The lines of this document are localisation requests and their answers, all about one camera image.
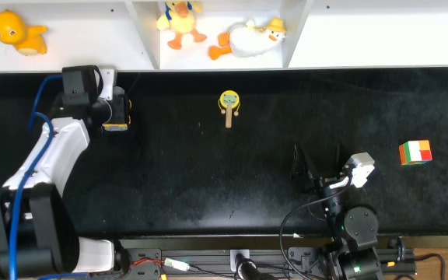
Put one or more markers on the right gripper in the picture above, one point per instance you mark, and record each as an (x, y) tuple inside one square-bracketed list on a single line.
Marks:
[(314, 186)]

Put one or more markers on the grey and yellow toy truck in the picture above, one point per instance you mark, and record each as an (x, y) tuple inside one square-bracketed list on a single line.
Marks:
[(116, 127)]

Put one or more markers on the yellow rubber duck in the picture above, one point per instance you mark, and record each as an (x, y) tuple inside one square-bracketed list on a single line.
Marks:
[(14, 31)]

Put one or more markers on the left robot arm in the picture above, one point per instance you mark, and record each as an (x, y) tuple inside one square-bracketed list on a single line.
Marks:
[(62, 151)]

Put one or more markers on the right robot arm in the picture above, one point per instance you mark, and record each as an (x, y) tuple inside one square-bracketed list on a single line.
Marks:
[(358, 229)]

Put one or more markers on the many-coloured puzzle cube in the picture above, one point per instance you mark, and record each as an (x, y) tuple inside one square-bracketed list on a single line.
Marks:
[(415, 152)]

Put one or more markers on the yellow rattle drum toy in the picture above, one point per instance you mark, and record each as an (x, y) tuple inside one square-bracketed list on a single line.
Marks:
[(229, 100)]

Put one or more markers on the white plush duck yellow hat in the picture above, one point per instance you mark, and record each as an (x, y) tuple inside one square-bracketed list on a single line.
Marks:
[(249, 40)]

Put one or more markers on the white shelf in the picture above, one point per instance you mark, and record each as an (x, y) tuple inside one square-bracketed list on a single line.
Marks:
[(76, 43)]

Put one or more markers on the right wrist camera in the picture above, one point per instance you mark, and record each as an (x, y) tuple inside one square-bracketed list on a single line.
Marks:
[(360, 167)]

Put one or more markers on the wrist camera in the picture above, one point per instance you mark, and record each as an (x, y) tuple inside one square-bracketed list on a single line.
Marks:
[(360, 167), (108, 83)]

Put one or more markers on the mounting rail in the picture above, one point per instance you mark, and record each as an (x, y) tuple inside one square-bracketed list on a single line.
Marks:
[(208, 260)]

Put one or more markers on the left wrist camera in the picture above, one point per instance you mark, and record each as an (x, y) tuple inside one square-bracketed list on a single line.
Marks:
[(108, 83)]

